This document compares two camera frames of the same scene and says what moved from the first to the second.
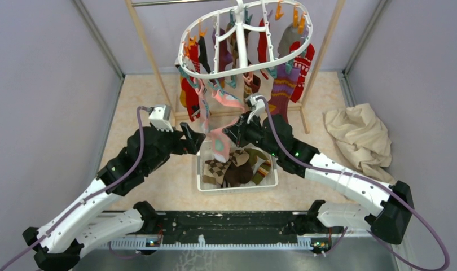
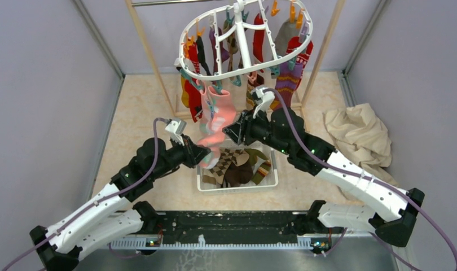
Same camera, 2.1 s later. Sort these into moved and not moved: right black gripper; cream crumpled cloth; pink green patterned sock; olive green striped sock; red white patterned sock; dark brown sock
Moved: red white patterned sock; pink green patterned sock
Not moved: cream crumpled cloth; olive green striped sock; right black gripper; dark brown sock
